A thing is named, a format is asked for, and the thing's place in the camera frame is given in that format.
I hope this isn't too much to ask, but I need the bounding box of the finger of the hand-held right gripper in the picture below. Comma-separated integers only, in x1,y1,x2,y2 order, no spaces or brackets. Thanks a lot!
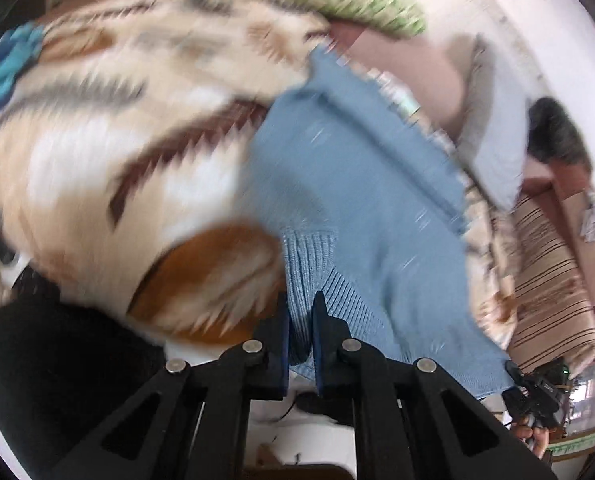
503,360,532,387

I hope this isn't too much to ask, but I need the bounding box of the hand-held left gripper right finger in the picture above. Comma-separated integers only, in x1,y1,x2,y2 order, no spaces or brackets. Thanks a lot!
311,290,558,480

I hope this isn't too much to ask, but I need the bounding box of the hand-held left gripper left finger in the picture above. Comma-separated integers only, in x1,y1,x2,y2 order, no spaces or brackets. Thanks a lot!
45,291,292,480

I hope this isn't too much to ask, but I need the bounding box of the blue knit sweater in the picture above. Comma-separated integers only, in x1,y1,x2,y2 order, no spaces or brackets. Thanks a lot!
248,42,514,402

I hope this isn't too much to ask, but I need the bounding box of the person's right hand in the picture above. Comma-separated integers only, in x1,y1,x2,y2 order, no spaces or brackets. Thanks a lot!
510,422,551,462

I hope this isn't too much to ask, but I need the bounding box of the striped sofa cushion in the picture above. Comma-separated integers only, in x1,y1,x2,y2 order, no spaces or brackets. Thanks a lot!
506,191,595,377

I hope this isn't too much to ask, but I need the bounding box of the grey pillow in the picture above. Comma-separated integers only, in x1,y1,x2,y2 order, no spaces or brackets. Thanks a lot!
455,34,531,212

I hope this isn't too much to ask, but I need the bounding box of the dark furry cushion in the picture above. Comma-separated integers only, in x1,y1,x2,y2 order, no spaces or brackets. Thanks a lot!
526,96,594,177

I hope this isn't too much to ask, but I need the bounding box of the leaf print blanket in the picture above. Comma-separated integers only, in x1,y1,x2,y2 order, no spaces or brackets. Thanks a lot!
0,0,522,353

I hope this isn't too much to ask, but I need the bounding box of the pink cloth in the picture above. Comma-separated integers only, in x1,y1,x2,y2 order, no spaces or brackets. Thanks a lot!
327,19,467,134

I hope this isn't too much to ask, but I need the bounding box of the light blue small cloth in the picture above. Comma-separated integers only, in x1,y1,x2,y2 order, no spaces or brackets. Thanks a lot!
0,24,47,122

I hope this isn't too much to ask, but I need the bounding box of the black cable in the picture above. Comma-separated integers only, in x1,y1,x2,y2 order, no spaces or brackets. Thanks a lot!
256,391,309,427

